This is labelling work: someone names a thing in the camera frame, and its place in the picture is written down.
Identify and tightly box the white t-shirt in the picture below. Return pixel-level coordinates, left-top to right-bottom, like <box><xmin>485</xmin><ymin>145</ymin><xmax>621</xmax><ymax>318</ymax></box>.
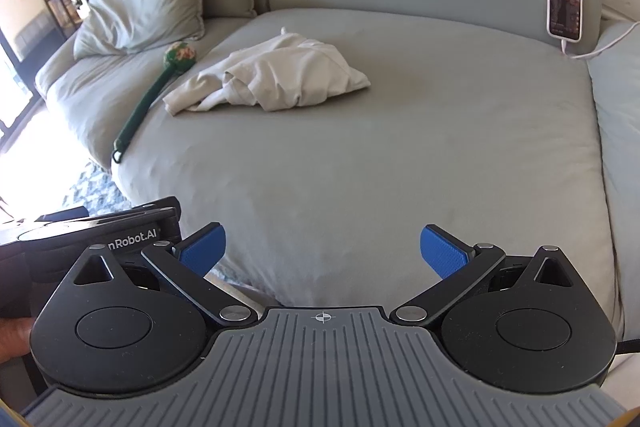
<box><xmin>162</xmin><ymin>26</ymin><xmax>372</xmax><ymax>116</ymax></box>

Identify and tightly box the white charging cable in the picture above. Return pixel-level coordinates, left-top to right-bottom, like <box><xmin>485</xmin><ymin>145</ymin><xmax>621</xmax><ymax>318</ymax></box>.
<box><xmin>560</xmin><ymin>21</ymin><xmax>640</xmax><ymax>59</ymax></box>

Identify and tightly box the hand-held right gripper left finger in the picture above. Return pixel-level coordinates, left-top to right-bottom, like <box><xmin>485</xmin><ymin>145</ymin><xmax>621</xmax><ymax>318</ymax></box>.
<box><xmin>72</xmin><ymin>222</ymin><xmax>258</xmax><ymax>327</ymax></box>

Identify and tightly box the large flanged pillow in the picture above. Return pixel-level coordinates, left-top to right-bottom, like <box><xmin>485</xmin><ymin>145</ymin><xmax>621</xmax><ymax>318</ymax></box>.
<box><xmin>74</xmin><ymin>0</ymin><xmax>207</xmax><ymax>58</ymax></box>

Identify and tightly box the pale grey pillow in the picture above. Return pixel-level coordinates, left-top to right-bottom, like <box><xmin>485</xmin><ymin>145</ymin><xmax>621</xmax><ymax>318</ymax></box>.
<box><xmin>586</xmin><ymin>21</ymin><xmax>640</xmax><ymax>328</ymax></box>

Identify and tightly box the grey-green sofa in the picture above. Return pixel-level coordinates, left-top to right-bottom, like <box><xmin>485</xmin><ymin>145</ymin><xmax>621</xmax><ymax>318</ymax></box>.
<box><xmin>34</xmin><ymin>0</ymin><xmax>640</xmax><ymax>338</ymax></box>

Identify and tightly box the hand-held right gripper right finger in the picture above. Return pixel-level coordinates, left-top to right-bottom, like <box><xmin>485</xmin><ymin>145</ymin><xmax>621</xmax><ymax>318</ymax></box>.
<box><xmin>390</xmin><ymin>223</ymin><xmax>573</xmax><ymax>327</ymax></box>

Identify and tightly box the smartphone in white case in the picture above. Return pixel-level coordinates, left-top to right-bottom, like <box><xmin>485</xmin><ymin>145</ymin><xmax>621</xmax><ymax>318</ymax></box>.
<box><xmin>545</xmin><ymin>0</ymin><xmax>585</xmax><ymax>44</ymax></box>

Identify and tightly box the person's left hand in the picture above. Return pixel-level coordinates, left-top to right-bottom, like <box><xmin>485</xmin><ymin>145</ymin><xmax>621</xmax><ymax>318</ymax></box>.
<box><xmin>0</xmin><ymin>316</ymin><xmax>32</xmax><ymax>364</ymax></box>

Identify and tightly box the blue patterned rug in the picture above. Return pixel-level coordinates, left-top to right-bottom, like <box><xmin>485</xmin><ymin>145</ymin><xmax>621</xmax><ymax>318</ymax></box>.
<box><xmin>50</xmin><ymin>162</ymin><xmax>126</xmax><ymax>219</ymax></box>

